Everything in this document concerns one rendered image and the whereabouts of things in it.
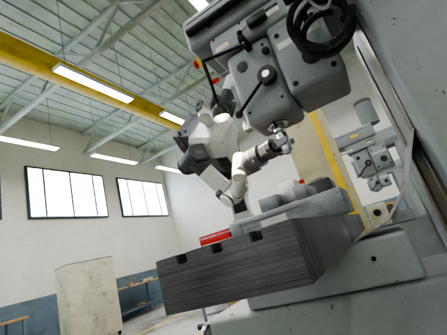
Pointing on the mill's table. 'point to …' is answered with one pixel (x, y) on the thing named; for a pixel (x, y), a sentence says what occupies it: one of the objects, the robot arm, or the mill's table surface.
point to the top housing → (217, 28)
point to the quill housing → (265, 96)
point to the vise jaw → (273, 201)
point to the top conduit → (211, 17)
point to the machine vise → (298, 209)
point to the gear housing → (275, 8)
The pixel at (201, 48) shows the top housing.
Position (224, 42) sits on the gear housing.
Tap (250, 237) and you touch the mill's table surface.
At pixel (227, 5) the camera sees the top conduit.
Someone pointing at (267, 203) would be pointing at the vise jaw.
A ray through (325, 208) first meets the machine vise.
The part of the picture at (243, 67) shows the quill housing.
